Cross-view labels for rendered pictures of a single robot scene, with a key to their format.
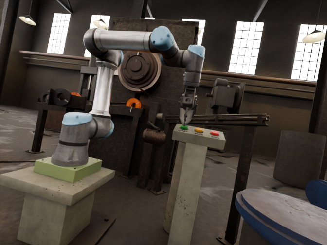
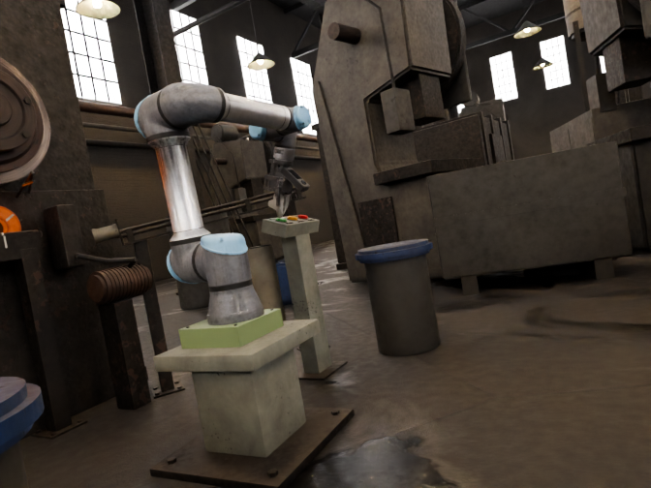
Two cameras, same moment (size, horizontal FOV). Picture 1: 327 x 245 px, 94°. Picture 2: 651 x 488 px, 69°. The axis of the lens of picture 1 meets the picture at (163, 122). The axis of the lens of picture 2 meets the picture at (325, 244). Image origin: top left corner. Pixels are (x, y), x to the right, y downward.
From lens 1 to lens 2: 1.51 m
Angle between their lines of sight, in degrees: 71
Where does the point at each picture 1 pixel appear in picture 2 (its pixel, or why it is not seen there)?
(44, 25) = not seen: outside the picture
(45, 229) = (288, 405)
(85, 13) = not seen: outside the picture
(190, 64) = (292, 139)
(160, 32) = (305, 113)
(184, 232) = (323, 338)
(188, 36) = (52, 24)
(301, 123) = (119, 198)
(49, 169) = (257, 328)
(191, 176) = (309, 272)
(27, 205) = (262, 395)
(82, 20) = not seen: outside the picture
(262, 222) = (401, 250)
